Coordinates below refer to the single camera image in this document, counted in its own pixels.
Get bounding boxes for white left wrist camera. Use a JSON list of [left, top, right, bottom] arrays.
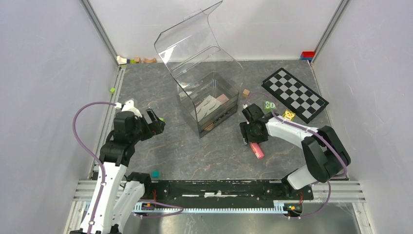
[[115, 99, 142, 117]]

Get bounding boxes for red blue blocks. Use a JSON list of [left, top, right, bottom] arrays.
[[300, 51, 315, 61]]

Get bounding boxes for pink spray bottle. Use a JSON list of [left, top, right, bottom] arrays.
[[249, 142, 264, 159]]

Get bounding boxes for small wooden toy blocks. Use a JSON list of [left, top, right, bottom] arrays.
[[116, 56, 157, 66]]

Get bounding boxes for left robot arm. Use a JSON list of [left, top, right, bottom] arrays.
[[74, 108, 165, 234]]

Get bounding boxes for green owl card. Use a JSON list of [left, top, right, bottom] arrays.
[[263, 101, 277, 111]]

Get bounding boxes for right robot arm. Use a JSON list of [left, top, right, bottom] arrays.
[[240, 104, 351, 199]]

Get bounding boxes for pink compact case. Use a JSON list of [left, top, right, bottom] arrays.
[[216, 94, 229, 104]]

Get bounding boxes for teal cube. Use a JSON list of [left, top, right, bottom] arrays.
[[151, 170, 160, 180]]

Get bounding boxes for round peach powder puff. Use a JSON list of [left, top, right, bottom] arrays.
[[205, 124, 214, 131]]

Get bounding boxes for eyebrow stencil card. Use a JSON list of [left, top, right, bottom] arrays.
[[195, 95, 222, 122]]

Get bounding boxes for yellow owl card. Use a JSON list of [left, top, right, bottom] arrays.
[[282, 110, 296, 121]]

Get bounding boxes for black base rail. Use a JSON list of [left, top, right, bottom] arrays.
[[142, 179, 314, 209]]

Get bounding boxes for clear acrylic drawer organizer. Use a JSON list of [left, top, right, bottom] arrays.
[[154, 1, 243, 138]]

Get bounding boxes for wooden cube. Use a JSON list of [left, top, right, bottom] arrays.
[[242, 89, 251, 98]]

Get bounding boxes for aluminium frame rail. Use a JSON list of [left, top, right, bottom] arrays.
[[80, 0, 119, 66]]

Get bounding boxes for black white checkerboard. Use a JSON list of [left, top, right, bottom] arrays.
[[262, 68, 329, 123]]

